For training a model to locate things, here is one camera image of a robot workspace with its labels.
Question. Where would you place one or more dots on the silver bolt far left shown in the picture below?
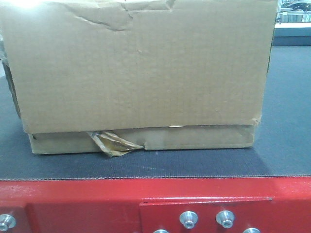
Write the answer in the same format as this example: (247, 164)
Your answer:
(7, 222)

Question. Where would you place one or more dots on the silver bolt centre right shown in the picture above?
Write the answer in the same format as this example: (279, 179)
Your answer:
(225, 218)

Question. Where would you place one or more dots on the silver bolt bottom left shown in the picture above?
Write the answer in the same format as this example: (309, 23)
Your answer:
(161, 231)

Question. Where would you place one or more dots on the silver bolt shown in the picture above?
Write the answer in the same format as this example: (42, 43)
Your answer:
(7, 222)
(188, 219)
(161, 231)
(225, 218)
(251, 230)

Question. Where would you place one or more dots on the dark grey conveyor belt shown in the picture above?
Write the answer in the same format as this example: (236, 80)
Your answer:
(282, 146)

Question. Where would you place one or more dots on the silver bolt bottom right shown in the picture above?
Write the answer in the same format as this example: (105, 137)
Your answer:
(251, 230)

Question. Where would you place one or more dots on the brown cardboard carton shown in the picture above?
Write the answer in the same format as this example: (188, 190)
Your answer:
(123, 75)

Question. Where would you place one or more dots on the red conveyor frame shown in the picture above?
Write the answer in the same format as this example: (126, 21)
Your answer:
(273, 205)

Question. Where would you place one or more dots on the silver bolt centre left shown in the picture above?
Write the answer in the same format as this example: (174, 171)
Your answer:
(188, 219)

